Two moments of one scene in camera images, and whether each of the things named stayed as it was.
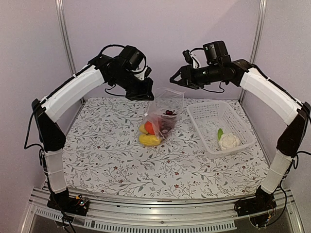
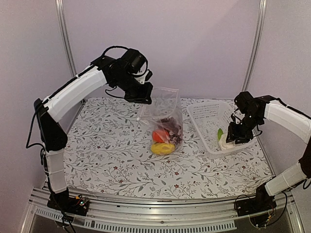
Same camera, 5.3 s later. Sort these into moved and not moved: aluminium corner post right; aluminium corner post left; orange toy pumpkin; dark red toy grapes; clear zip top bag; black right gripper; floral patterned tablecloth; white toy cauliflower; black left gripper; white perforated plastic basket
Moved: clear zip top bag; dark red toy grapes; orange toy pumpkin; black right gripper
Not moved: black left gripper; white toy cauliflower; aluminium corner post left; aluminium corner post right; white perforated plastic basket; floral patterned tablecloth
